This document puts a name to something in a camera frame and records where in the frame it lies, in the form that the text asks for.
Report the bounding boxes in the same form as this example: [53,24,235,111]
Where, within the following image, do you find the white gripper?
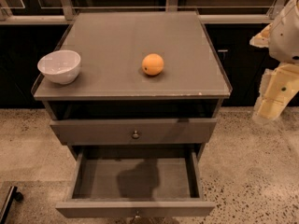
[249,0,299,124]

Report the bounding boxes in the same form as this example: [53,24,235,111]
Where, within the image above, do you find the orange fruit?
[142,53,164,76]

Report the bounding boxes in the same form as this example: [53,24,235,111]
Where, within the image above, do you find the grey drawer cabinet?
[31,10,234,218]

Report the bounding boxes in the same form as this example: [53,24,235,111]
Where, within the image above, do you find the open grey middle drawer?
[56,148,215,218]

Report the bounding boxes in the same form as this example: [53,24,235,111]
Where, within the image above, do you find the round metal top knob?
[132,131,140,139]

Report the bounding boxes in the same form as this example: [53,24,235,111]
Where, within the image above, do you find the round metal knob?
[134,211,141,219]
[132,131,140,139]

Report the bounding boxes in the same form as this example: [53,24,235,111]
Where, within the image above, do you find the round metal middle knob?
[134,211,141,219]

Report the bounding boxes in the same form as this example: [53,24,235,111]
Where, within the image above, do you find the white ceramic bowl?
[37,50,81,84]

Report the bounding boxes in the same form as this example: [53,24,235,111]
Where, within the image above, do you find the black wheeled cart base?
[0,186,23,224]

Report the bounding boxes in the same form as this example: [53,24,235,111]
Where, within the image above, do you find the metal railing frame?
[0,0,290,24]

